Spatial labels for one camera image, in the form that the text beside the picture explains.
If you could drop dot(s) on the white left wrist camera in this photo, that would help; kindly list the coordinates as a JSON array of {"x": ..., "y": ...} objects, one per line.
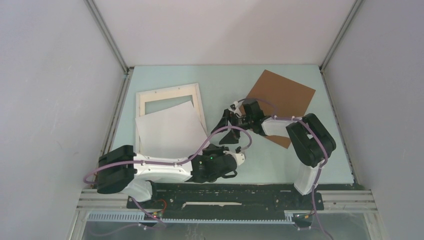
[{"x": 239, "y": 158}]

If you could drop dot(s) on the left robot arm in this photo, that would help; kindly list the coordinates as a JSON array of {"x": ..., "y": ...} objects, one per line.
[{"x": 134, "y": 174}]

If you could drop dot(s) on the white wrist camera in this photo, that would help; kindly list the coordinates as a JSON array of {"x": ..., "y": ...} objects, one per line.
[
  {"x": 239, "y": 158},
  {"x": 235, "y": 107}
]

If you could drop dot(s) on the white photo mat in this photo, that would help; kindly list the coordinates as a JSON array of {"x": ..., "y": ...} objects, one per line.
[{"x": 168, "y": 93}]

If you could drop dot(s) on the aluminium corner rail right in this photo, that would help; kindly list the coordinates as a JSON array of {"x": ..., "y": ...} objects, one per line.
[{"x": 355, "y": 8}]

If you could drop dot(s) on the white picture frame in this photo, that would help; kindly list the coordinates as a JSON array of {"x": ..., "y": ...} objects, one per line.
[{"x": 177, "y": 131}]

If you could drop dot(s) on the aluminium corner rail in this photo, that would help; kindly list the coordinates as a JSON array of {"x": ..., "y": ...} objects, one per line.
[
  {"x": 106, "y": 33},
  {"x": 355, "y": 8}
]

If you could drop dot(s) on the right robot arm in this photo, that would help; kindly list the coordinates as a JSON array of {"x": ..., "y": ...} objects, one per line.
[{"x": 312, "y": 142}]

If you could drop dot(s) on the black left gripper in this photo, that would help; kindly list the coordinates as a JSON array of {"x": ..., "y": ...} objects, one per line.
[{"x": 212, "y": 148}]

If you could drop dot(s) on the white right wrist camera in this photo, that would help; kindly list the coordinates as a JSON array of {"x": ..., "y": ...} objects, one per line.
[{"x": 235, "y": 107}]

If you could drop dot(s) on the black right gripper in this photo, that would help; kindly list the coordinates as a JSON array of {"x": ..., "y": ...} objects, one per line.
[{"x": 232, "y": 137}]

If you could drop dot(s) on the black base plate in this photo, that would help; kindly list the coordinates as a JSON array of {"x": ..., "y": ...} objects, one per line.
[{"x": 230, "y": 202}]

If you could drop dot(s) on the sunset landscape photo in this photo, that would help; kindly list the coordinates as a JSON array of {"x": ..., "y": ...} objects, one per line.
[{"x": 175, "y": 132}]

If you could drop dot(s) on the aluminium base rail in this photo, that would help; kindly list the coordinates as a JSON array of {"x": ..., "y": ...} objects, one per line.
[{"x": 113, "y": 208}]

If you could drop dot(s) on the aluminium corner rail left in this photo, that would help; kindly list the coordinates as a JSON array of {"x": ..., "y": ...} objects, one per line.
[{"x": 106, "y": 33}]

